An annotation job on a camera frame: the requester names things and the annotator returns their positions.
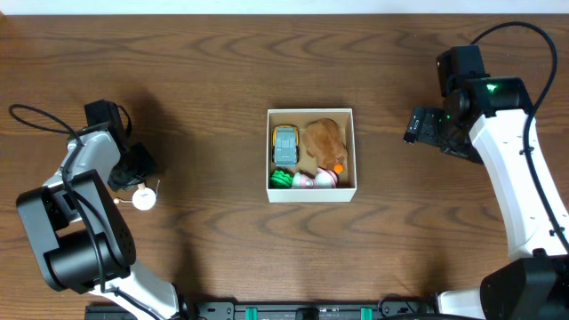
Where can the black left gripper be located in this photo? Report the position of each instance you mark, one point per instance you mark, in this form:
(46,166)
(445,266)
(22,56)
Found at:
(131,171)

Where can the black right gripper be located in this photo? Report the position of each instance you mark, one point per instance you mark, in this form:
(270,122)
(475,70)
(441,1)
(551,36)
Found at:
(423,126)

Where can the white wooden yo-yo toy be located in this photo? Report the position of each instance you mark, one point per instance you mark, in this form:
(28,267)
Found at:
(144,198)

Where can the brown plush toy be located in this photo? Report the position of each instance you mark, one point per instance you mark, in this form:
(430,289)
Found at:
(323,142)

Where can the pink duck toy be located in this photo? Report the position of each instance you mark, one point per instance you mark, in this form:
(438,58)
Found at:
(323,179)

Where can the white cardboard box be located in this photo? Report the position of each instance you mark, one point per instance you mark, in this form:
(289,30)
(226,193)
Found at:
(301,117)

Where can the grey yellow toy truck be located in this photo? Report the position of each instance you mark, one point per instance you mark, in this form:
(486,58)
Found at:
(285,145)

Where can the green ball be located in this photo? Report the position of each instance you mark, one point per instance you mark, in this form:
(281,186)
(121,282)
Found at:
(281,179)

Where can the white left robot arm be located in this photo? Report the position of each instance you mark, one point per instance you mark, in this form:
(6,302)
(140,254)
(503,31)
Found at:
(81,241)

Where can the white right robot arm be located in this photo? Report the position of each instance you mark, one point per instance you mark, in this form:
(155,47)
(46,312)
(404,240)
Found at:
(487,121)

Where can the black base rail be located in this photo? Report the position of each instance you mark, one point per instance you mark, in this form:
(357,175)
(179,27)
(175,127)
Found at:
(391,305)

